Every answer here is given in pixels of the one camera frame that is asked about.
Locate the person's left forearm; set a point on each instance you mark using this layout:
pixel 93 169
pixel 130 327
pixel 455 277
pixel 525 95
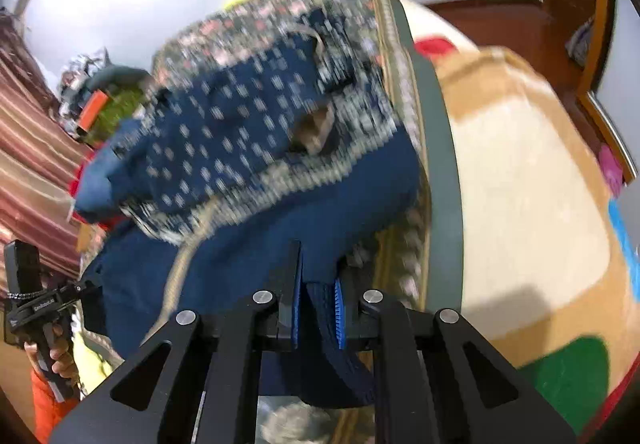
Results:
pixel 47 406

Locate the grey clothing by door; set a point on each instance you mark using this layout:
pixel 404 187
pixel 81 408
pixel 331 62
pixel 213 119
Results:
pixel 581 43

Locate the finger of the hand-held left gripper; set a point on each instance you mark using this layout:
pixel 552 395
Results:
pixel 88 285

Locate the pink object by wall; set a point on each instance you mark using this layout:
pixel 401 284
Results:
pixel 611 171

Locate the pale yellow cloth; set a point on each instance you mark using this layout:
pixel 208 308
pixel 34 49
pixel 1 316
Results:
pixel 97 364

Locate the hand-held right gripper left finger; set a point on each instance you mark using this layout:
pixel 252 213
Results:
pixel 296 305

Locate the cream printed blanket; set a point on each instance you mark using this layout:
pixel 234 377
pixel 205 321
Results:
pixel 525 199

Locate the green box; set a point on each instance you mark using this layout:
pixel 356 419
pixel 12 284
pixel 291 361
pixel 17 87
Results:
pixel 122 111

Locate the orange box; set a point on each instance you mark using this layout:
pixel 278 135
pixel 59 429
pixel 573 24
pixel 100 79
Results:
pixel 93 110

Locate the yellow object behind bed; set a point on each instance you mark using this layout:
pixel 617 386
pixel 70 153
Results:
pixel 239 0

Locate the person's left hand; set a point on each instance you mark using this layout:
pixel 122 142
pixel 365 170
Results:
pixel 62 363

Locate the pile of patterned clothes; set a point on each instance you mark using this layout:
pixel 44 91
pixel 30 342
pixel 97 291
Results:
pixel 80 69

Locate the floral bedspread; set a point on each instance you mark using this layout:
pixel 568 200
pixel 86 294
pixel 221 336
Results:
pixel 442 149

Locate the blue denim jeans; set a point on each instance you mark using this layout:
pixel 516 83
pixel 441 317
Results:
pixel 95 184

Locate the grey cushion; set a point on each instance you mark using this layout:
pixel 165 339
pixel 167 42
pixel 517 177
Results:
pixel 117 76

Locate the striped curtain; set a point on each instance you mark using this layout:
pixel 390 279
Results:
pixel 30 149

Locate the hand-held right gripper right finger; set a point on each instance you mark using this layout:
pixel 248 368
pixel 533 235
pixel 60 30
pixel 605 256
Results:
pixel 340 310

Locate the navy patterned hoodie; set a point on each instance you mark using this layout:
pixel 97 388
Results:
pixel 250 234

